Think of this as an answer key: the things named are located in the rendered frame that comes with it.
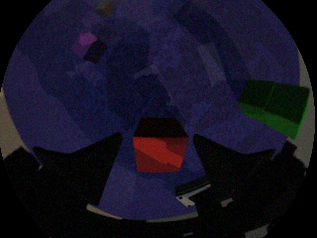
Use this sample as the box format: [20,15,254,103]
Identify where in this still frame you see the red block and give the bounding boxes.
[132,118,189,172]

